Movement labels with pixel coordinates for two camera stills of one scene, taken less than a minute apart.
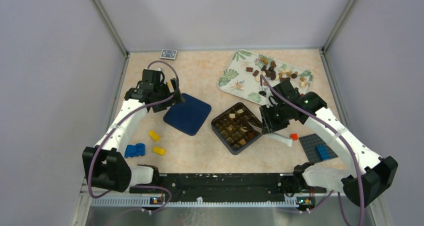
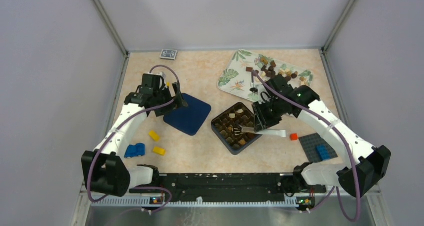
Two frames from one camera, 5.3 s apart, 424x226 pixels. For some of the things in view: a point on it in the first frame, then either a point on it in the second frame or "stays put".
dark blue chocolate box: [233, 129] stays put
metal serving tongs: [287, 140] to [275, 133]
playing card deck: [168, 54] stays put
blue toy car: [138, 149] stays put
